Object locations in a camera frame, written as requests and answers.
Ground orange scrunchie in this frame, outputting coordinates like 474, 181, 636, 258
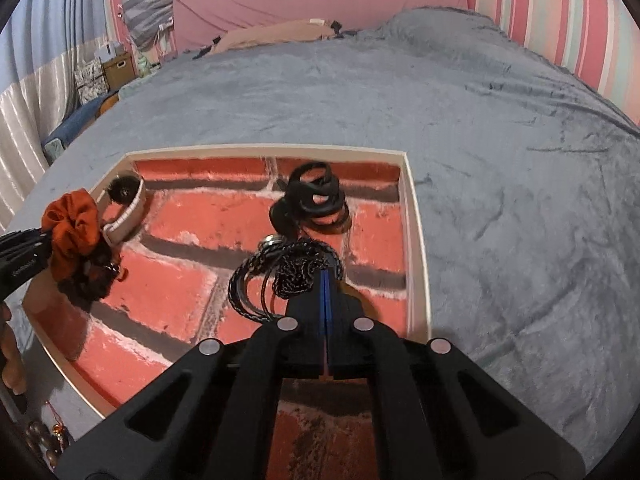
41, 188, 101, 282

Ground black frilly scrunchie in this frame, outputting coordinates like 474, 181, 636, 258
58, 240, 128, 311

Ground white bangle watch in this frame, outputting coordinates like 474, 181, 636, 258
96, 171, 148, 247

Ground black braided hair ties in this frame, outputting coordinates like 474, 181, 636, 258
226, 234, 345, 322

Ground black spiral hair ties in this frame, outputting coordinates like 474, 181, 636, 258
268, 160, 353, 242

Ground left hand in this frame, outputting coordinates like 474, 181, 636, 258
1, 304, 26, 396

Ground blue cushioned bench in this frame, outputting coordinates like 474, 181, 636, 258
41, 92, 118, 165

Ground brick pattern tray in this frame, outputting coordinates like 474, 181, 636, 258
22, 143, 433, 480

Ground patterned bag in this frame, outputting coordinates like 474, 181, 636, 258
74, 58, 108, 105

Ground brown storage box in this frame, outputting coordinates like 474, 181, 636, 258
102, 52, 136, 91

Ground white shiny curtain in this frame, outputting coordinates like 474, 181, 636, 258
0, 34, 109, 233

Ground grey plush blanket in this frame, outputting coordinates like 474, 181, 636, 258
11, 9, 639, 466

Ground pink headboard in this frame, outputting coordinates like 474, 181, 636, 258
171, 0, 469, 53

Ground red cord gold charm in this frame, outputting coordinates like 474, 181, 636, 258
44, 400, 72, 451

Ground brown wooden bead bracelet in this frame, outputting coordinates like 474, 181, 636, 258
24, 419, 64, 470

